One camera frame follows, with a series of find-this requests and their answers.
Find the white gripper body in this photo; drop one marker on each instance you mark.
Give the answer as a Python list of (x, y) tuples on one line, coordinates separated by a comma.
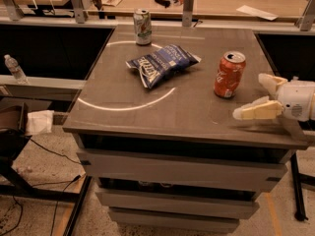
[(296, 99)]

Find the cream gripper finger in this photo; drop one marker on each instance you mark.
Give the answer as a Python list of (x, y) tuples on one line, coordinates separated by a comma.
[(271, 83), (260, 109)]

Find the red coke can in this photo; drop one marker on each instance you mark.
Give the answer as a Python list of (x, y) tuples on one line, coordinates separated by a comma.
[(229, 74)]

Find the white green soda can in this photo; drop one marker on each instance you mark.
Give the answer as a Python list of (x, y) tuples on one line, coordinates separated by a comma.
[(142, 26)]

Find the top grey drawer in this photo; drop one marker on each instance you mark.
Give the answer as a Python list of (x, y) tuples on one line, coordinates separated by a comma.
[(181, 170)]

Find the grey drawer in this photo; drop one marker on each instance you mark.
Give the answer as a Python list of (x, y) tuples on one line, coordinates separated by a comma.
[(173, 220), (177, 204), (181, 170)]

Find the white paper sheet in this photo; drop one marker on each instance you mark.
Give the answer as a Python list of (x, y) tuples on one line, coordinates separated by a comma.
[(257, 13)]

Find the middle grey drawer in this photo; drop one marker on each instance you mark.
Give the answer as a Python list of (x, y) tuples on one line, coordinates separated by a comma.
[(177, 204)]

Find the grey drawer cabinet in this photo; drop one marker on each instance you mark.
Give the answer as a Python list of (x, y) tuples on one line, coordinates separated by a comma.
[(182, 116)]

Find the black table leg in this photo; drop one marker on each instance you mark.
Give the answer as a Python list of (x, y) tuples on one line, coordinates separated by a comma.
[(300, 214)]

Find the blue chip bag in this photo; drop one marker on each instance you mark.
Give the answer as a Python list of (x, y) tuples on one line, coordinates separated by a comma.
[(162, 63)]

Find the bottom grey drawer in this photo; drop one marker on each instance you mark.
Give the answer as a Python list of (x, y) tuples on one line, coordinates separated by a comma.
[(173, 220)]

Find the paper note on desk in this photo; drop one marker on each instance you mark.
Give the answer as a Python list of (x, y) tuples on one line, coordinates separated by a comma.
[(112, 3)]

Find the white crumpled paper towel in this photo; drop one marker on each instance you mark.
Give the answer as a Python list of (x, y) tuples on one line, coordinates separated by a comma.
[(39, 122)]

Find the clear plastic water bottle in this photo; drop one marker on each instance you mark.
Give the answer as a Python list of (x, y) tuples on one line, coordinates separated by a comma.
[(16, 70)]

